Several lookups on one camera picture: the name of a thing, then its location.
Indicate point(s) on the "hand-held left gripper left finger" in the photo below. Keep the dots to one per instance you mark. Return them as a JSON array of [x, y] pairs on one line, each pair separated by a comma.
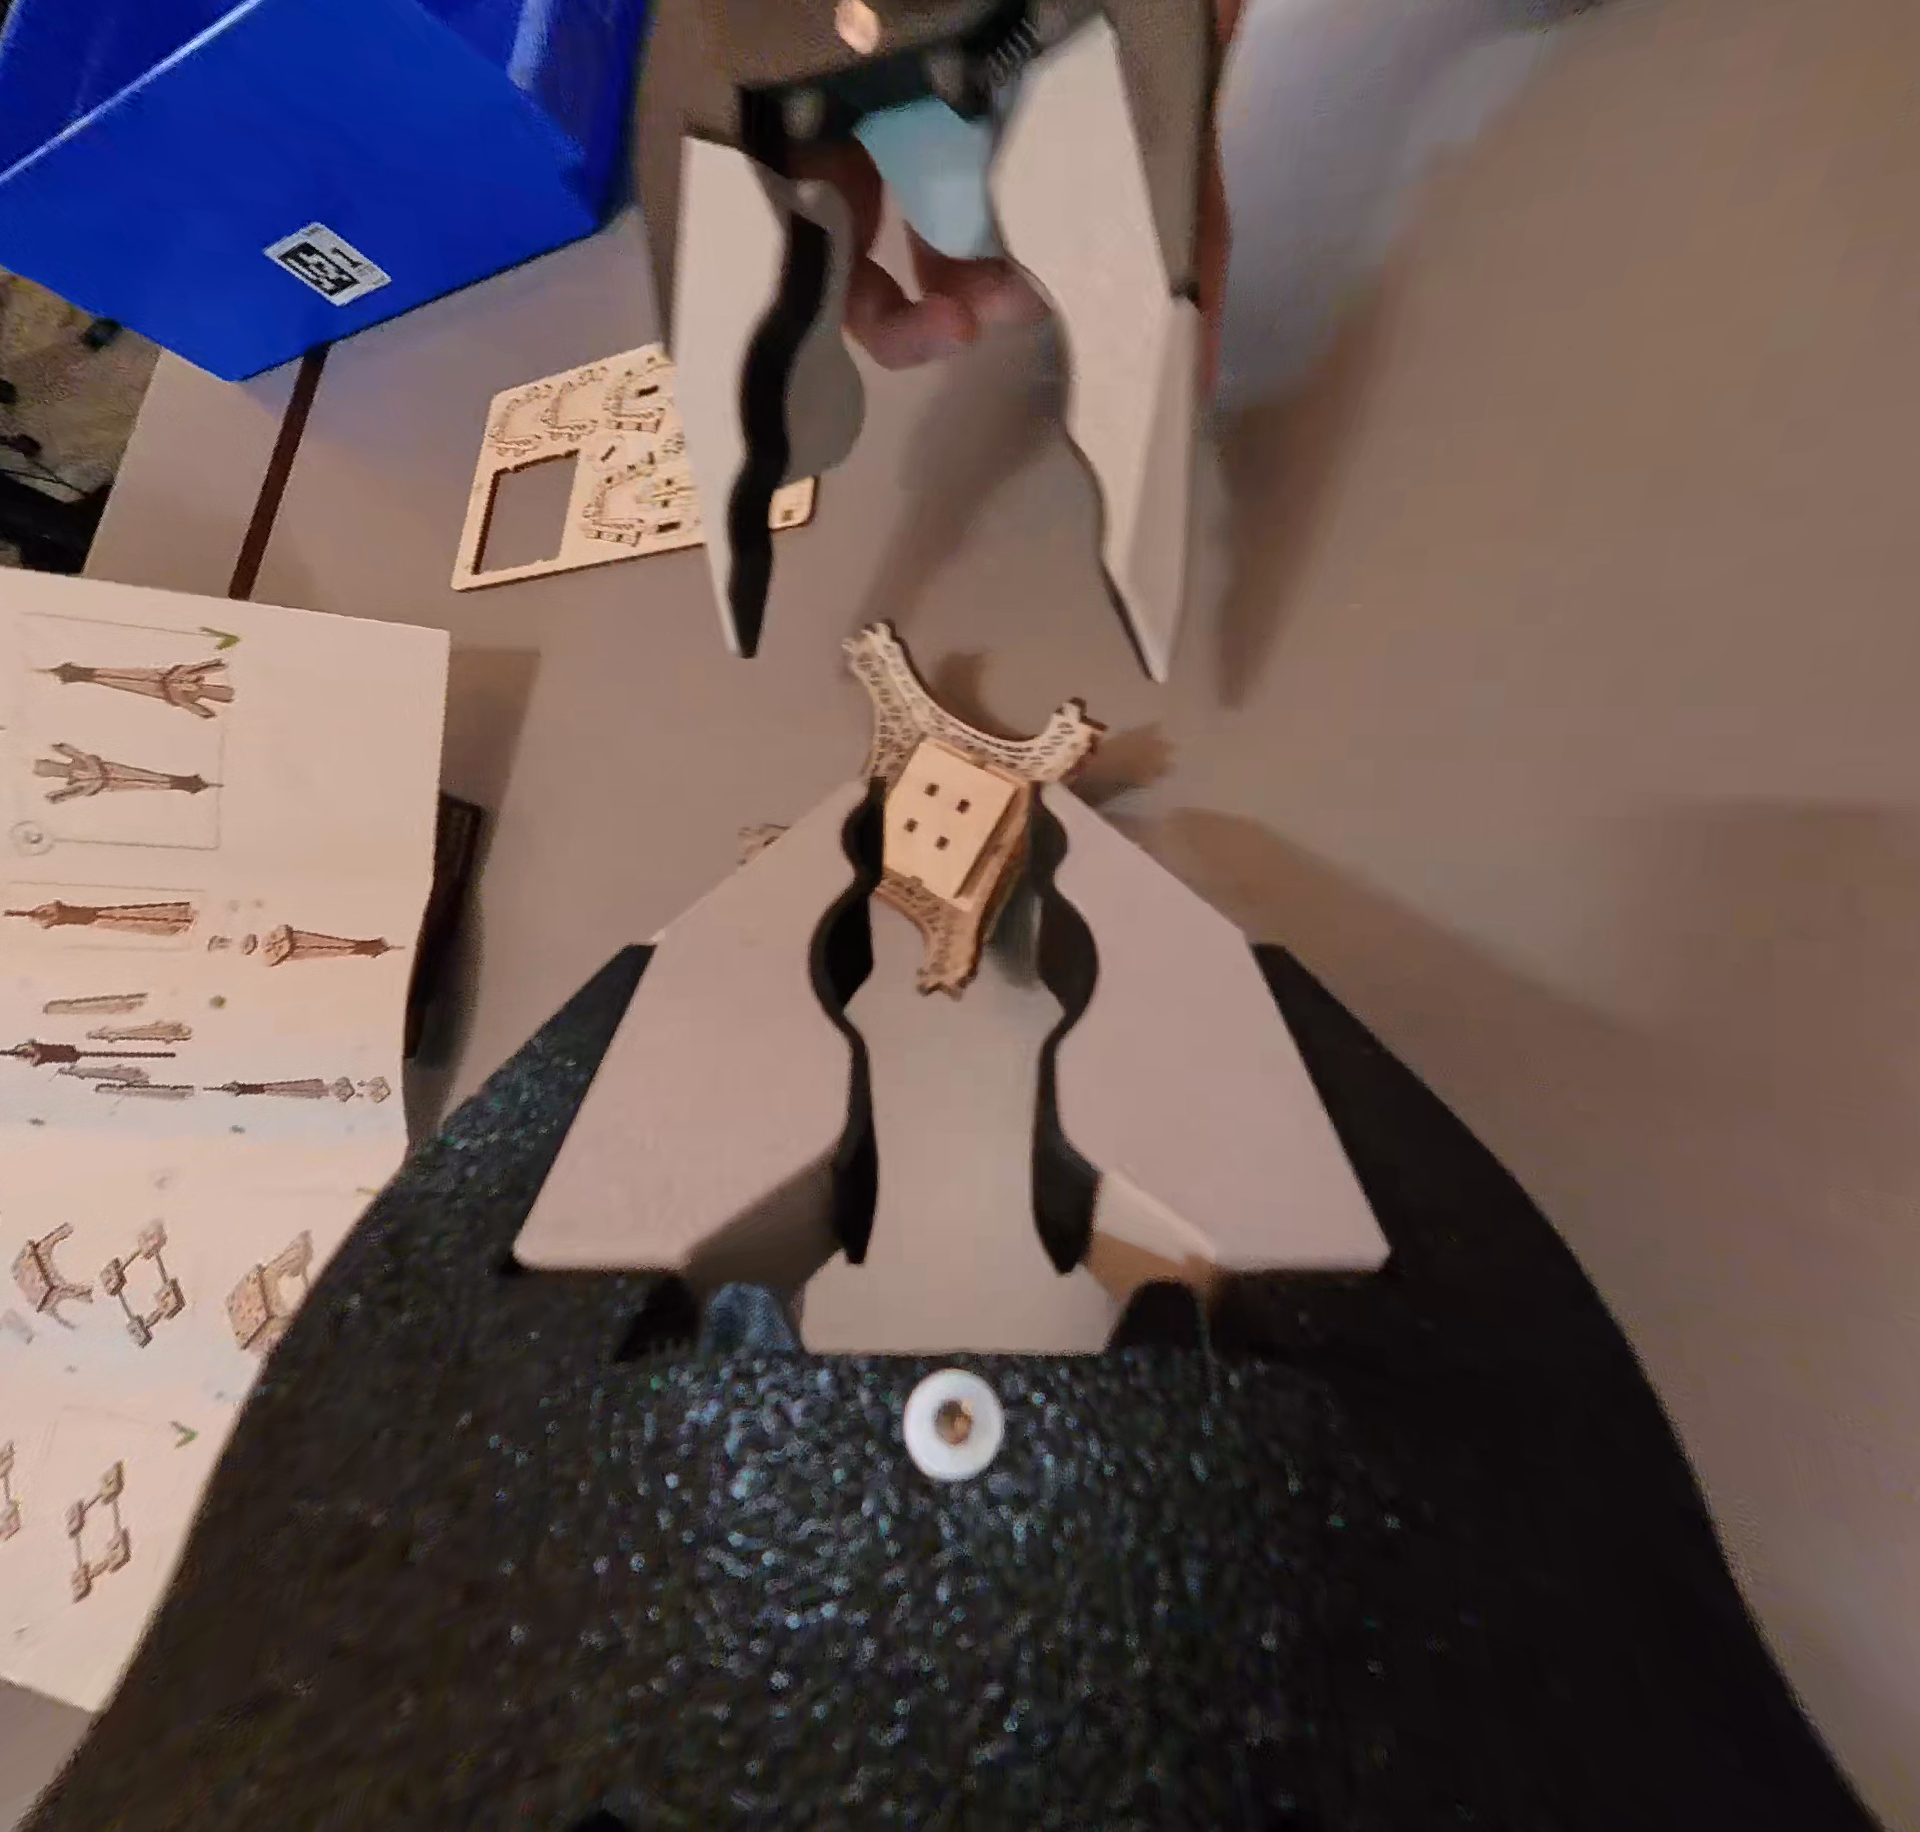
[[675, 1112]]

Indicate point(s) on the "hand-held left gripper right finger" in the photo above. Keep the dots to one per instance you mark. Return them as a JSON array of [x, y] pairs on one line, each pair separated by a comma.
[[1215, 1112]]

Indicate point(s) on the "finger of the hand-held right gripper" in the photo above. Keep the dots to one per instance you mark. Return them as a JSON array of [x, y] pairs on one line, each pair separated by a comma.
[[1111, 333], [720, 362]]

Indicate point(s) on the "wooden puzzle parts sheet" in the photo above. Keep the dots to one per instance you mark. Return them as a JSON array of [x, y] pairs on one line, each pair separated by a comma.
[[577, 448]]

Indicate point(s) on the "wooden tower base model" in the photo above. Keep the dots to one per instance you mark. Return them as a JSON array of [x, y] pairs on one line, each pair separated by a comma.
[[938, 812]]

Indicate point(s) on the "grey desk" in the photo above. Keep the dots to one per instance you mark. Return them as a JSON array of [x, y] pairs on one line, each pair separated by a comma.
[[1501, 662]]

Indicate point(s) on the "person's right hand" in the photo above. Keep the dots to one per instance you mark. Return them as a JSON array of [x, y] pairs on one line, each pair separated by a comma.
[[930, 310]]

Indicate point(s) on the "dark box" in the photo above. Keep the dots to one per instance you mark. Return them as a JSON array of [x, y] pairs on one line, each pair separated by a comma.
[[451, 873]]

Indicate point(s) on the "blue plastic bin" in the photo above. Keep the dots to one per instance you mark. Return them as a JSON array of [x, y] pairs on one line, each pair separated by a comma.
[[301, 107]]

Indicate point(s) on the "paper instruction sheet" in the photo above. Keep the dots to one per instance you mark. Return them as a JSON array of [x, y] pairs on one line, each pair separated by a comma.
[[151, 1202]]

